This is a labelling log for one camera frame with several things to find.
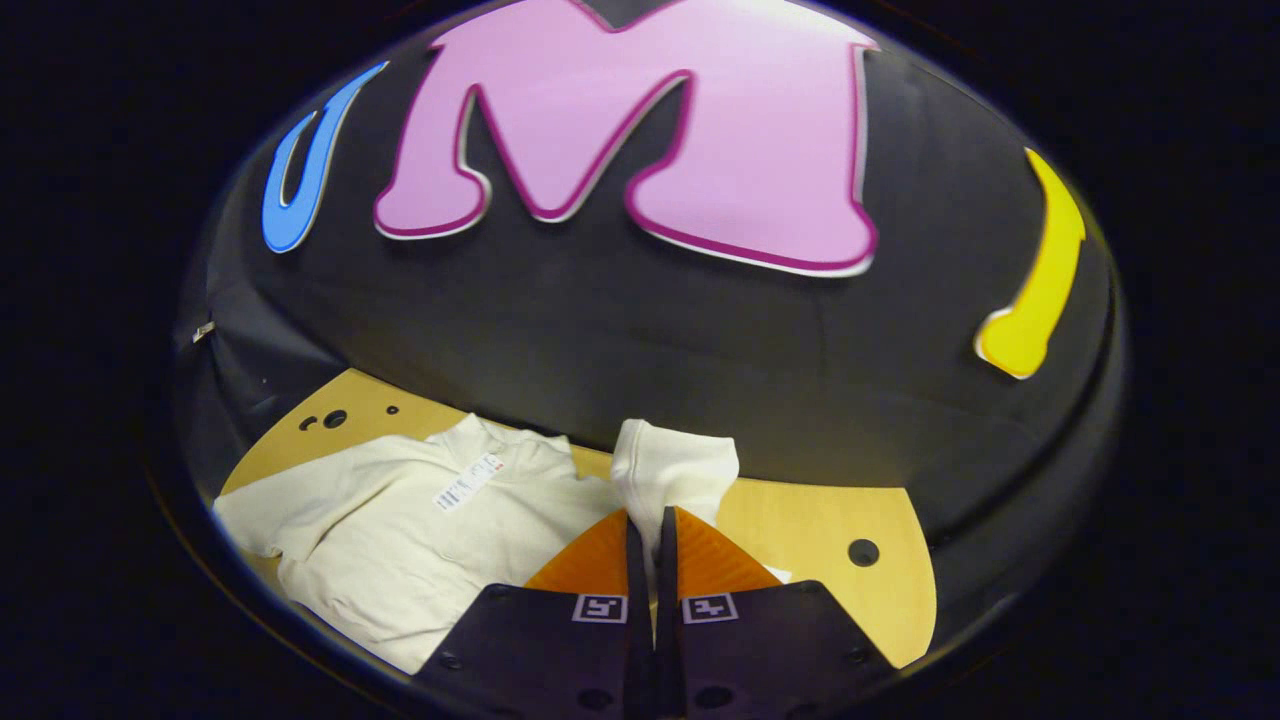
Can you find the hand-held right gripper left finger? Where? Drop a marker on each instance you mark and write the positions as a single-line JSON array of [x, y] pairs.
[[636, 560]]

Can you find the white long-sleeved garment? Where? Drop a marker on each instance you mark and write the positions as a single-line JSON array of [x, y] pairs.
[[400, 540]]

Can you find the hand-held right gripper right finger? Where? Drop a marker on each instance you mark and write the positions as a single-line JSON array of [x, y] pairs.
[[667, 560]]

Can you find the small silver clip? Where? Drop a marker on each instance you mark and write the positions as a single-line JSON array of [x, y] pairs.
[[203, 331]]

